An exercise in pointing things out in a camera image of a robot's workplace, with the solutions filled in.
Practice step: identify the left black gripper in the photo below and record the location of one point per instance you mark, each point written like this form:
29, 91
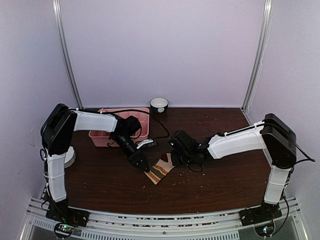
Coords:
135, 159

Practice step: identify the beige striped ribbed sock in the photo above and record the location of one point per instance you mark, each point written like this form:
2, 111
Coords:
159, 170

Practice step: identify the left aluminium frame post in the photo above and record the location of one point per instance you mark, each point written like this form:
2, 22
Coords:
65, 52

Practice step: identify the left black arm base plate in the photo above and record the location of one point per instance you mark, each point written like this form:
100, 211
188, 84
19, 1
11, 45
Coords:
70, 216

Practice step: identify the black and white bowl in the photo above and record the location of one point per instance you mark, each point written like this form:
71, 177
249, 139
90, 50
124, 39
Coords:
159, 105

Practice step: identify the aluminium frame post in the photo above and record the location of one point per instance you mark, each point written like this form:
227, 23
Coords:
65, 52
258, 59

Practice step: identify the left round control board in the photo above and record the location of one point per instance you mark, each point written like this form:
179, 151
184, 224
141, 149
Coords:
63, 230

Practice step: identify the right aluminium frame post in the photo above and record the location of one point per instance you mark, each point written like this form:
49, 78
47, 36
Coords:
258, 59

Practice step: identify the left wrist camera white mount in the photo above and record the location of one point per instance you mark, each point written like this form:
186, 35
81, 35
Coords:
147, 143

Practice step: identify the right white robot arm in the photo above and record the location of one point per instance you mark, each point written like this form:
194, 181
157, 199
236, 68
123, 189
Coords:
270, 134

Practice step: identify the round control board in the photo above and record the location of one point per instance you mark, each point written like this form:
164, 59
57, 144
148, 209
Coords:
265, 230
63, 230

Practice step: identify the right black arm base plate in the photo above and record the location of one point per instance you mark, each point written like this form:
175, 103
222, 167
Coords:
259, 214

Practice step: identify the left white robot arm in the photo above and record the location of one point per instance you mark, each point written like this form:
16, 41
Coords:
57, 133

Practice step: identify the right round control board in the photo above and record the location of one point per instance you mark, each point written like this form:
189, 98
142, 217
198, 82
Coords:
265, 230

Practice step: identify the pink divided organizer tray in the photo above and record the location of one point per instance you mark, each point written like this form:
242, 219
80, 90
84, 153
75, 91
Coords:
102, 138

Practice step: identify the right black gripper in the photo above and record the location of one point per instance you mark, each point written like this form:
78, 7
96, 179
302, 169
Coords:
176, 162

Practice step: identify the aluminium front rail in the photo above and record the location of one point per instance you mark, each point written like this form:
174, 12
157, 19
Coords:
219, 225

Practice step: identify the white fluted bowl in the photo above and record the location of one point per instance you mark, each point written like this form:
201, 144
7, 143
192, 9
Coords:
69, 157

